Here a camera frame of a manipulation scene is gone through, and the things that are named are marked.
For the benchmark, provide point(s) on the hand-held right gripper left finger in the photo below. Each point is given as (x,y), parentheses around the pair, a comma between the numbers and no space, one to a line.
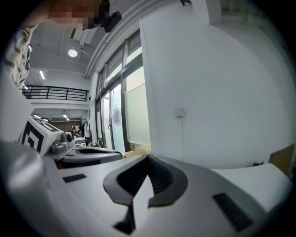
(88,196)

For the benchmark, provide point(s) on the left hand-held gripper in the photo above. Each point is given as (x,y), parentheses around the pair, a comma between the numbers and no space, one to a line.
(37,136)

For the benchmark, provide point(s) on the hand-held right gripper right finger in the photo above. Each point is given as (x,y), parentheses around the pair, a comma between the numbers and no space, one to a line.
(196,185)

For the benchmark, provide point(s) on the black railing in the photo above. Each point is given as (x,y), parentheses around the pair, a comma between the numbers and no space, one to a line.
(57,87)

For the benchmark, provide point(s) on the flat cardboard sheet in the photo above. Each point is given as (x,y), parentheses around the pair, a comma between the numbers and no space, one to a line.
(283,159)

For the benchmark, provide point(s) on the round ceiling lamp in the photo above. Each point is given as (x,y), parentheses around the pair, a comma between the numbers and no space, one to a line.
(72,53)

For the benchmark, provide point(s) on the person's striped shirt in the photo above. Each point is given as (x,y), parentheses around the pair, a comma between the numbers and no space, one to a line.
(18,58)

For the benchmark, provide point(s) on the person's head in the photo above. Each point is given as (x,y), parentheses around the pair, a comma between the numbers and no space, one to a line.
(76,11)

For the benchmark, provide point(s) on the glass door black frame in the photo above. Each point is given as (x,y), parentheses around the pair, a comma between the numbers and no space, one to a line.
(123,76)

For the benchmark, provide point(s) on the black head camera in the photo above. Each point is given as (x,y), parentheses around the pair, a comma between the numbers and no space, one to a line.
(112,22)

